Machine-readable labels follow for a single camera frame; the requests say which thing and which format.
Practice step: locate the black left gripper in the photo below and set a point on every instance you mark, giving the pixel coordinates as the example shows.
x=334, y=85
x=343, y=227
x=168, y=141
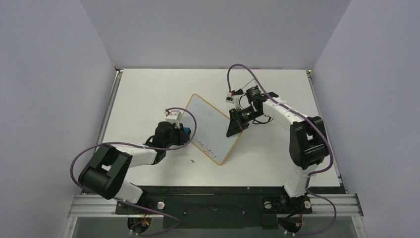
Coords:
x=182, y=135

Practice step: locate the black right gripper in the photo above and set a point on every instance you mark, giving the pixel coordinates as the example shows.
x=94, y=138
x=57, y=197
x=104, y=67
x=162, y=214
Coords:
x=238, y=116

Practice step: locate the blue whiteboard eraser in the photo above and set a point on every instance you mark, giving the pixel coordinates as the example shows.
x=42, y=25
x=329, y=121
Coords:
x=187, y=130

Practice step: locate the yellow framed whiteboard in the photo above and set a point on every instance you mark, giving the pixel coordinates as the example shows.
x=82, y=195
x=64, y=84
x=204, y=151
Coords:
x=212, y=124

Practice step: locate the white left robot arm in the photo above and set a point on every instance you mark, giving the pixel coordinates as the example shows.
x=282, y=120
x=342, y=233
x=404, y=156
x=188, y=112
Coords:
x=105, y=172

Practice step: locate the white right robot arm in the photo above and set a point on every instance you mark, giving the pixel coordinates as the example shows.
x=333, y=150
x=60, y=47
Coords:
x=307, y=148

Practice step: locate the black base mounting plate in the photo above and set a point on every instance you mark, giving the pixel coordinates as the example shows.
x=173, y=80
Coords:
x=268, y=208

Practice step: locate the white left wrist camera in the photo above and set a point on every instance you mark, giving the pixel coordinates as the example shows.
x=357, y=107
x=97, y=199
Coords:
x=173, y=117

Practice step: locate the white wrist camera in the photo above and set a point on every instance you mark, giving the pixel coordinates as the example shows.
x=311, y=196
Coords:
x=233, y=98
x=173, y=117

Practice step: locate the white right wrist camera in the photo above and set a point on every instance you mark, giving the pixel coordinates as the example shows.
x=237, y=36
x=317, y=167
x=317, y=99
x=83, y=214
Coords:
x=233, y=98

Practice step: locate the aluminium front rail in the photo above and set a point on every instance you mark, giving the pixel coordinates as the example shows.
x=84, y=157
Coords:
x=96, y=206

